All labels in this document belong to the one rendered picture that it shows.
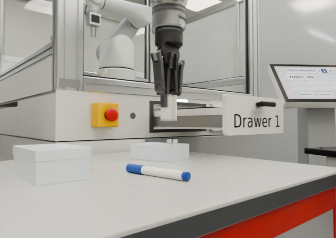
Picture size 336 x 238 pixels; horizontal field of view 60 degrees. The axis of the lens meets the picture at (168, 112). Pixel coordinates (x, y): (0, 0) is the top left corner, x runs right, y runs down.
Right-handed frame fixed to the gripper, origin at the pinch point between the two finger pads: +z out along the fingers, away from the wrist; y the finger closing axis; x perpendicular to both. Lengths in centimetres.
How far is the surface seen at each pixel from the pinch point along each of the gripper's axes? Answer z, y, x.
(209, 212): 13.6, -34.5, -28.1
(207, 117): 2.3, 11.9, -5.5
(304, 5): -90, 188, -6
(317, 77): -22, 121, -22
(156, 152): 10.9, -7.1, -1.1
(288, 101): -8, 97, -11
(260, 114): 1.2, 23.0, -17.4
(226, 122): 3.7, 8.0, -12.8
